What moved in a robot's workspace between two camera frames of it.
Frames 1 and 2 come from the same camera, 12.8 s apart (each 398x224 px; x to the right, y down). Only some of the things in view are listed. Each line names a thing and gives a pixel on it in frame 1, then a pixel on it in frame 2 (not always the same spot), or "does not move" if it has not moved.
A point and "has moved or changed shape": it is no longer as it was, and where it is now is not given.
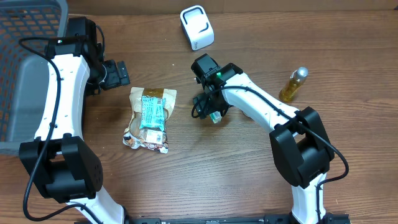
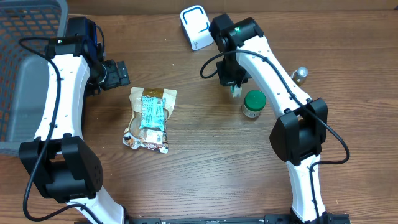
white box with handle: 197,27 does not move
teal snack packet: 153,112 does not move
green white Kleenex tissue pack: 216,117 has moved or changed shape
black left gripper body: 108,76 does not move
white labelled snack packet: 150,138 does not move
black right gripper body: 209,104 -> 233,73
